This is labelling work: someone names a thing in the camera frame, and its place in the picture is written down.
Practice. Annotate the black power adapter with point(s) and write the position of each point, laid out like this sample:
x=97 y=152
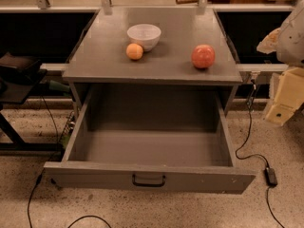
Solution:
x=270 y=176

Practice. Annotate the grey open top drawer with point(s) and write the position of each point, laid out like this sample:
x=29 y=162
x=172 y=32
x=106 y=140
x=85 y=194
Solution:
x=151 y=130

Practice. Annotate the metal guard rail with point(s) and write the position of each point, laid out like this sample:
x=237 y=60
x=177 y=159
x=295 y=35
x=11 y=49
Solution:
x=152 y=0

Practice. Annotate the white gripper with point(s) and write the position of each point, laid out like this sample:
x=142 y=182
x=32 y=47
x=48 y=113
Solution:
x=293 y=45

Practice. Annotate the white bowl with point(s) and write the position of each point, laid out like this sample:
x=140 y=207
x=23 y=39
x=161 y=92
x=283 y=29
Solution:
x=145 y=35

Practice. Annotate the black side table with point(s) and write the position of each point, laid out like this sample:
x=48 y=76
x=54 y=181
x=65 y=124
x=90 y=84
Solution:
x=14 y=94

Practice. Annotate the red apple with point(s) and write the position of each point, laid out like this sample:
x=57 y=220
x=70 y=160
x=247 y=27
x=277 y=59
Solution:
x=203 y=56

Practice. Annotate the small orange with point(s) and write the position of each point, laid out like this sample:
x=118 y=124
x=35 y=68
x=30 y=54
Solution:
x=134 y=52

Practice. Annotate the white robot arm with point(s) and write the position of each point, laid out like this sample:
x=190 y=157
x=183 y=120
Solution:
x=290 y=45

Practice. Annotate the black drawer handle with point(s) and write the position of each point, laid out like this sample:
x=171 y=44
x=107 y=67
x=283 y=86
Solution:
x=148 y=182

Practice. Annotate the grey cabinet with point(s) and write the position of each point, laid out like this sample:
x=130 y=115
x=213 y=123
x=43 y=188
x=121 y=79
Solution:
x=101 y=56

